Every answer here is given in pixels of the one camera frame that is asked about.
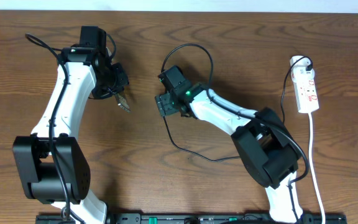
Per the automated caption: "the white power strip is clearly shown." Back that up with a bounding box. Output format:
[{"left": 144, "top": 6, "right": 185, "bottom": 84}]
[{"left": 289, "top": 55, "right": 320, "bottom": 114}]

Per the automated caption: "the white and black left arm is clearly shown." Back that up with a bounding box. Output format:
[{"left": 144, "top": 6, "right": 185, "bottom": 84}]
[{"left": 12, "top": 26, "right": 130, "bottom": 223}]

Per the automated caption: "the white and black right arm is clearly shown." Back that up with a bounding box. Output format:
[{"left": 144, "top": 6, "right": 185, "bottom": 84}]
[{"left": 155, "top": 65, "right": 307, "bottom": 223}]

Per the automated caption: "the white USB charger plug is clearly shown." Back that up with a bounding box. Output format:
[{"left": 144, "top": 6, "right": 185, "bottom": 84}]
[{"left": 291, "top": 65, "right": 315, "bottom": 83}]

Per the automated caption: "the white power strip cord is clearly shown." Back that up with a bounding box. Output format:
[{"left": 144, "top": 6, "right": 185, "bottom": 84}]
[{"left": 307, "top": 112, "right": 326, "bottom": 224}]

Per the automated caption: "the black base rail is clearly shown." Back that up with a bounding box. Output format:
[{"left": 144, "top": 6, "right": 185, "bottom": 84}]
[{"left": 35, "top": 213, "right": 347, "bottom": 224}]

